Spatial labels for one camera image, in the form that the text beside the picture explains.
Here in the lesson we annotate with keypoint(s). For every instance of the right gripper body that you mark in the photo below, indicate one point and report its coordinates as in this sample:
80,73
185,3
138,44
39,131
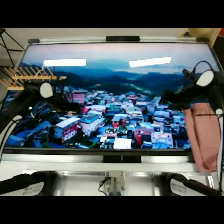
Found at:
171,97

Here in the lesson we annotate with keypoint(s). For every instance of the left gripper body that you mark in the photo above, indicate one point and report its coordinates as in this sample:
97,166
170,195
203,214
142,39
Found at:
68,105

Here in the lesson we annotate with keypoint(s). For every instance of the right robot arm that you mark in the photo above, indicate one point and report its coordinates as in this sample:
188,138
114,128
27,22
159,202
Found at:
200,88

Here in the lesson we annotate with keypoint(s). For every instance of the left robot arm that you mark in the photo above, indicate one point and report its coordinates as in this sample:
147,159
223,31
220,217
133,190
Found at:
20,103

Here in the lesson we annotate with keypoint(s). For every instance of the wooden rack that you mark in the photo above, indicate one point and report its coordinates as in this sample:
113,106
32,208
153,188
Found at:
30,77

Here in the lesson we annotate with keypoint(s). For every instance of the pink garment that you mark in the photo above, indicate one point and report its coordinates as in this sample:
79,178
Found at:
201,136

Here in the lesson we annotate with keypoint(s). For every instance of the silver frame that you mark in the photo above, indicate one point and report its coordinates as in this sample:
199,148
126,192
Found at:
80,166

